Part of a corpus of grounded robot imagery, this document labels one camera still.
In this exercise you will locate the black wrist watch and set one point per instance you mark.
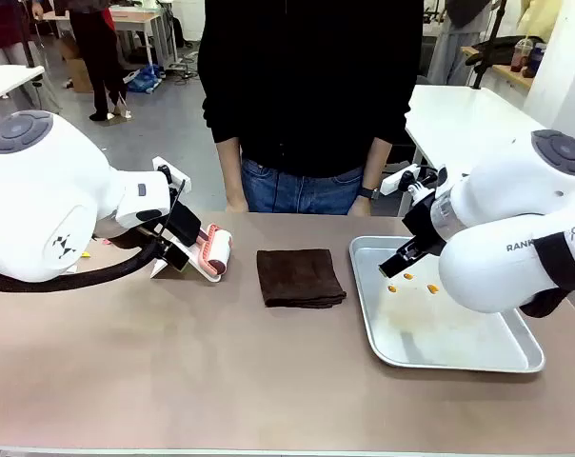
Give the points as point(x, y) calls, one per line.
point(370, 193)

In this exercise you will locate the person's left forearm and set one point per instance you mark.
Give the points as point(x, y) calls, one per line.
point(375, 164)

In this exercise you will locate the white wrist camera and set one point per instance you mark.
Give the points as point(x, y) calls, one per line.
point(398, 180)
point(166, 172)

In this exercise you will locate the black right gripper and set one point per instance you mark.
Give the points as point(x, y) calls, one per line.
point(423, 224)

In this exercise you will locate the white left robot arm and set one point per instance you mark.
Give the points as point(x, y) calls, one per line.
point(40, 190)

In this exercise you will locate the plastic cup red drink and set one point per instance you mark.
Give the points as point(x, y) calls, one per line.
point(521, 54)

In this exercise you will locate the person's black sweater torso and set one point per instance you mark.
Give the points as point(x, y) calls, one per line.
point(306, 85)

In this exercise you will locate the black bag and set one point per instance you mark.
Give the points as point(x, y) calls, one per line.
point(497, 50)

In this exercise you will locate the person's left hand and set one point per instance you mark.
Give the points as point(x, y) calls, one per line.
point(359, 207)

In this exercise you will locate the pink top background table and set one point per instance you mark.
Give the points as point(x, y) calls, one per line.
point(140, 24)

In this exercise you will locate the large orange sauce drop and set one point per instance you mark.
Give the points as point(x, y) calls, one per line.
point(432, 288)

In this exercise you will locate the person's blue jeans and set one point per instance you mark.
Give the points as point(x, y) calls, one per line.
point(297, 192)

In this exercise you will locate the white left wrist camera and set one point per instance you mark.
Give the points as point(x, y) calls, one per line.
point(166, 172)

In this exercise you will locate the yellow jacket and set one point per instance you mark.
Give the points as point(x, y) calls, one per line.
point(540, 19)

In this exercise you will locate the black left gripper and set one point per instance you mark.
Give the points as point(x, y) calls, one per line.
point(183, 224)

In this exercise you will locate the silver metal tray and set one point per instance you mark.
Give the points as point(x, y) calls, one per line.
point(440, 333)

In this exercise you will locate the blue plastic bag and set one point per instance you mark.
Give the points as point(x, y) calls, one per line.
point(144, 80)

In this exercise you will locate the cardboard box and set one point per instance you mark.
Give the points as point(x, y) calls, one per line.
point(78, 71)

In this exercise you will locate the wooden counter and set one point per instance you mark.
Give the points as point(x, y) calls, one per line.
point(506, 71)

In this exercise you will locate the black tripod pole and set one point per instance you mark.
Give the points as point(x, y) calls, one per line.
point(492, 43)

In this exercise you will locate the blue drink cup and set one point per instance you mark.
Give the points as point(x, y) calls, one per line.
point(536, 59)

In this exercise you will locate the person's right hand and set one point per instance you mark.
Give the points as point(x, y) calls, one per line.
point(236, 208)

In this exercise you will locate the bystander in black trousers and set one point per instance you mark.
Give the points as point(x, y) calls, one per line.
point(97, 52)

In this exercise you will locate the large white side table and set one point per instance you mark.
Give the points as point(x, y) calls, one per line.
point(459, 119)

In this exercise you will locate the bystander in grey coat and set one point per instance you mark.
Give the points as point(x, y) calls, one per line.
point(459, 38)

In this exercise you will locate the dark brown cloth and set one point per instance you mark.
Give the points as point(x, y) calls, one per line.
point(299, 278)

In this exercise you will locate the person's right forearm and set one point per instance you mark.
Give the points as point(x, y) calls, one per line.
point(230, 171)

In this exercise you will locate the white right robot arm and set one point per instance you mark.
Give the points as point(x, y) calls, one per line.
point(497, 204)

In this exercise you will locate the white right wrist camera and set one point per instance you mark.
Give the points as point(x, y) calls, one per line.
point(398, 180)

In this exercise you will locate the pink white lint roller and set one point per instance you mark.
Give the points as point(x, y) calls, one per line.
point(217, 250)

